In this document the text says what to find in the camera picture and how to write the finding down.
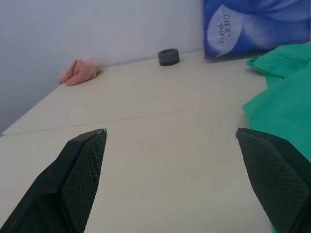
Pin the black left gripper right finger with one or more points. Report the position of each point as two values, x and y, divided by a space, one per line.
274 174

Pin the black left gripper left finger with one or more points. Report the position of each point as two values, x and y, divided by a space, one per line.
73 184

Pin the pink crumpled cloth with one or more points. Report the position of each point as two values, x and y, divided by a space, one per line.
80 72

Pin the large purple-blue tissue pack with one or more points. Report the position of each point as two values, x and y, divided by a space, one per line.
243 24

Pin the teal green shorts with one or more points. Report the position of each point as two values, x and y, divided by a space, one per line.
286 102

